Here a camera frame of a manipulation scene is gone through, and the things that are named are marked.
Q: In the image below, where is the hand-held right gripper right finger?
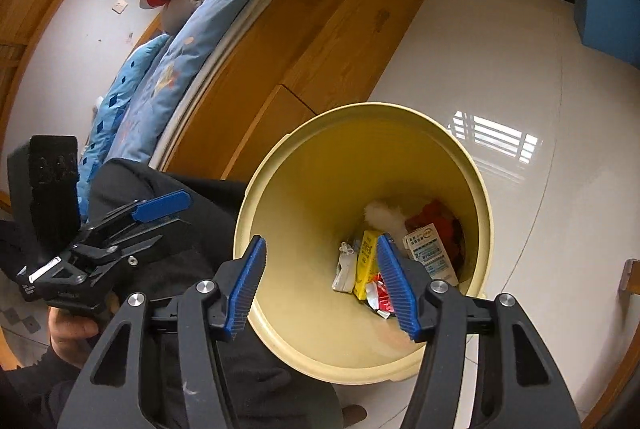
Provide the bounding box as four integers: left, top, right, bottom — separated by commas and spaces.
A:
376, 233, 583, 429

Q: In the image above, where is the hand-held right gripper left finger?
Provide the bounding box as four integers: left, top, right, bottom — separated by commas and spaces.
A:
59, 235, 268, 429

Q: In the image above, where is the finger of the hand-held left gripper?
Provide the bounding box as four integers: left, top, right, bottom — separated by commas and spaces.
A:
80, 190, 191, 248
69, 234, 166, 283

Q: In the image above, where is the red knitted cloth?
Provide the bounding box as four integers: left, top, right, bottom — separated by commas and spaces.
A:
405, 200, 466, 271

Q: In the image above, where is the yellow plastic bin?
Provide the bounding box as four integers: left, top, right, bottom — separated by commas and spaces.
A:
232, 104, 493, 385

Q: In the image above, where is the person's left forearm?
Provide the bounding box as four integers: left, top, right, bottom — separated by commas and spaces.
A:
0, 349, 96, 429

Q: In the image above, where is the person's left hand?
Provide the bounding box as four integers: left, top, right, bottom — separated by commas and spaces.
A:
47, 307, 108, 370

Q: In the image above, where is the red foil wrapper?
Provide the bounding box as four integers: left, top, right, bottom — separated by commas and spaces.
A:
365, 273, 399, 319

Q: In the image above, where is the yellow carton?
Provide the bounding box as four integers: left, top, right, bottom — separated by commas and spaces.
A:
352, 230, 396, 301

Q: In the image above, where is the white and blue packet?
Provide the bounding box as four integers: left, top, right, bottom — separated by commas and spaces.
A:
402, 223, 460, 287

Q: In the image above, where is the white fluffy item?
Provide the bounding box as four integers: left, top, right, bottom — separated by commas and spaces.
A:
363, 202, 408, 241

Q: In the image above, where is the person's leg in black pants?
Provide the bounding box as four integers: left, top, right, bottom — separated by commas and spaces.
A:
80, 158, 347, 429

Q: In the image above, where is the wooden bed drawer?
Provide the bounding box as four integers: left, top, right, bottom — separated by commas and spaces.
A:
165, 84, 317, 182
280, 0, 431, 115

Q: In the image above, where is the light blue patterned blanket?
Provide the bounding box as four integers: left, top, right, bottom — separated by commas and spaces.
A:
82, 34, 173, 170

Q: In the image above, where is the white mattress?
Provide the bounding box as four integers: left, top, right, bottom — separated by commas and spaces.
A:
150, 0, 282, 166

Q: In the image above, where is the blue quilt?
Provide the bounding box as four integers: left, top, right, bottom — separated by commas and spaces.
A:
85, 0, 271, 210

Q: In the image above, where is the wooden chair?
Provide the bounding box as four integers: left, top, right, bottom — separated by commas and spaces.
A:
582, 259, 640, 429

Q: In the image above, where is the wooden bed frame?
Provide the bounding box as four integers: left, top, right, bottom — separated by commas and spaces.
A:
0, 0, 432, 185

